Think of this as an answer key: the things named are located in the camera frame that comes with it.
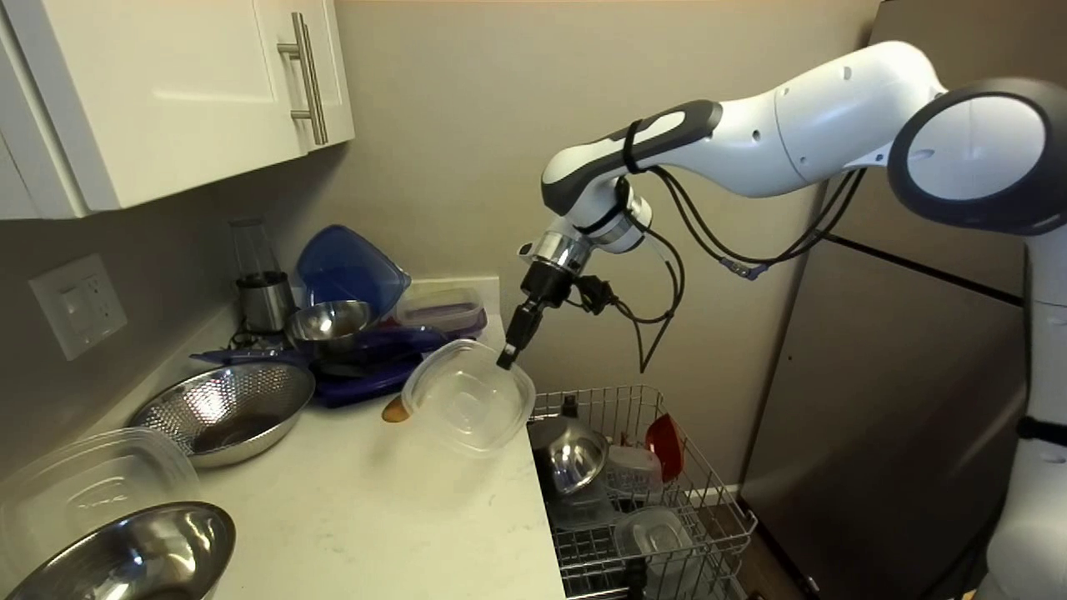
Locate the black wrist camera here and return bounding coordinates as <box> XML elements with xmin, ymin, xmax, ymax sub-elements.
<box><xmin>567</xmin><ymin>274</ymin><xmax>617</xmax><ymax>316</ymax></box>

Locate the large steel mixing bowl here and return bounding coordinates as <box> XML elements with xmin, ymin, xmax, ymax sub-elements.
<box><xmin>122</xmin><ymin>359</ymin><xmax>320</xmax><ymax>472</ymax></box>

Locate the clear storage container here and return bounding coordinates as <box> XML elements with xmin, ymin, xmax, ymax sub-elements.
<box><xmin>609</xmin><ymin>504</ymin><xmax>698</xmax><ymax>586</ymax></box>
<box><xmin>601</xmin><ymin>441</ymin><xmax>669</xmax><ymax>504</ymax></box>

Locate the steel cup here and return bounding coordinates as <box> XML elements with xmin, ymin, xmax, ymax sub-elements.
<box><xmin>233</xmin><ymin>265</ymin><xmax>298</xmax><ymax>337</ymax></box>

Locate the shiny steel bowl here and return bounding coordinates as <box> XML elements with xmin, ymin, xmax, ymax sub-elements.
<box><xmin>3</xmin><ymin>496</ymin><xmax>241</xmax><ymax>600</ymax></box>

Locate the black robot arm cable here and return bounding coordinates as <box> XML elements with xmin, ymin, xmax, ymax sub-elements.
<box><xmin>648</xmin><ymin>162</ymin><xmax>871</xmax><ymax>281</ymax></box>

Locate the clear plastic bowl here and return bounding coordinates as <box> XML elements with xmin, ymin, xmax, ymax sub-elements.
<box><xmin>400</xmin><ymin>337</ymin><xmax>540</xmax><ymax>454</ymax></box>

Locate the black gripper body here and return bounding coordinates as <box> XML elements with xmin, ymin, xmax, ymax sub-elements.
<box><xmin>518</xmin><ymin>226</ymin><xmax>593</xmax><ymax>316</ymax></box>

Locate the grey refrigerator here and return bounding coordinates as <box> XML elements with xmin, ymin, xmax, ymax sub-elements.
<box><xmin>737</xmin><ymin>0</ymin><xmax>1067</xmax><ymax>600</ymax></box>

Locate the steel cabinet handle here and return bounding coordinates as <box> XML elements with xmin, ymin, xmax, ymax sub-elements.
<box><xmin>272</xmin><ymin>10</ymin><xmax>332</xmax><ymax>145</ymax></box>

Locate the black camera cable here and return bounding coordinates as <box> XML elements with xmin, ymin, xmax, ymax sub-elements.
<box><xmin>577</xmin><ymin>220</ymin><xmax>688</xmax><ymax>377</ymax></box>

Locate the blue plastic bowl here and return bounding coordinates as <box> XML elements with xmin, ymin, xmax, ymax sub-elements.
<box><xmin>294</xmin><ymin>223</ymin><xmax>413</xmax><ymax>327</ymax></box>

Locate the small steel bowl in rack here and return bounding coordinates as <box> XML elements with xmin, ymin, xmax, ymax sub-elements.
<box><xmin>548</xmin><ymin>423</ymin><xmax>612</xmax><ymax>496</ymax></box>

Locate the wire dishwasher rack with dishes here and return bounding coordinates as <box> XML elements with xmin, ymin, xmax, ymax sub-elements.
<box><xmin>523</xmin><ymin>379</ymin><xmax>760</xmax><ymax>600</ymax></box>

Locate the large clear plastic container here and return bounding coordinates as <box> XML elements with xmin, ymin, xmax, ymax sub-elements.
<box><xmin>0</xmin><ymin>423</ymin><xmax>210</xmax><ymax>559</ymax></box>

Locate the white wall cabinet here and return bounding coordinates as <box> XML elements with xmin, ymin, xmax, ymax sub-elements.
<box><xmin>0</xmin><ymin>0</ymin><xmax>360</xmax><ymax>223</ymax></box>

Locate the orange red utensil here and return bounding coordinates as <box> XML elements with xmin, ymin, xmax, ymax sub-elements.
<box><xmin>642</xmin><ymin>409</ymin><xmax>689</xmax><ymax>484</ymax></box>

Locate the white wall outlet plate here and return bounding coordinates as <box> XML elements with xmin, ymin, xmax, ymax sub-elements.
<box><xmin>28</xmin><ymin>249</ymin><xmax>129</xmax><ymax>364</ymax></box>

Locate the clear drinking glass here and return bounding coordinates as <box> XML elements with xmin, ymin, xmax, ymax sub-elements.
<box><xmin>227</xmin><ymin>213</ymin><xmax>280</xmax><ymax>281</ymax></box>

